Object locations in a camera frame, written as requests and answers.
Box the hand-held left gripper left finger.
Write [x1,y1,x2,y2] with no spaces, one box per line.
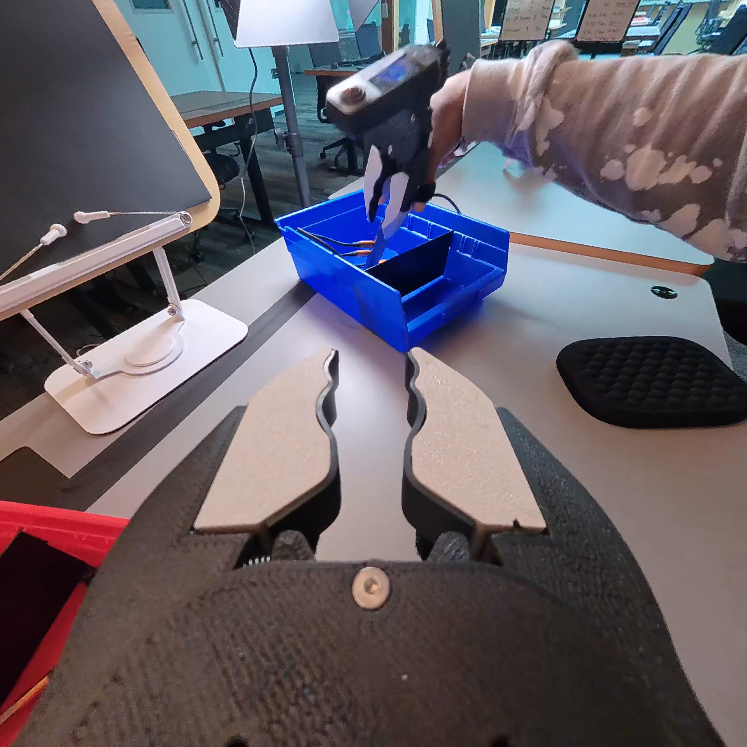
[194,349,340,535]

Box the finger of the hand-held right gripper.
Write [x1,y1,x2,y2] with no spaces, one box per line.
[382,173,411,242]
[365,146,389,223]

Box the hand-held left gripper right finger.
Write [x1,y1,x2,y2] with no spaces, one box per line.
[403,348,548,538]

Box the blue plastic bin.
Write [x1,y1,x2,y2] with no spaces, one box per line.
[274,189,510,352]

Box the red plastic bin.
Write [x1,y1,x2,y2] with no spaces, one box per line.
[0,501,130,724]

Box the person's right forearm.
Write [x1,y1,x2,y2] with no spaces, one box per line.
[461,40,747,262]

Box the person's right hand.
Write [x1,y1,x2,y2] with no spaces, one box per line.
[429,70,475,170]

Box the black office chair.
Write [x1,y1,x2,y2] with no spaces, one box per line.
[308,42,367,176]

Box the black bin divider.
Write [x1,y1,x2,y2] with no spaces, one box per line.
[365,230,455,295]
[0,531,94,695]

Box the white panel on grey pole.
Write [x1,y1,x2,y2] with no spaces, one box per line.
[233,0,340,206]

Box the desk with black legs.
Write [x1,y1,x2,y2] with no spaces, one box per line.
[172,90,285,225]

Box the white easel board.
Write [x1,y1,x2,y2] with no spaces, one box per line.
[577,0,641,44]
[501,0,555,43]

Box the black mesh pad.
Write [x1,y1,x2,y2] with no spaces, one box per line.
[556,335,747,428]

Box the black board on white stand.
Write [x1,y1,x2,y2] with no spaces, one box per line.
[0,0,249,435]

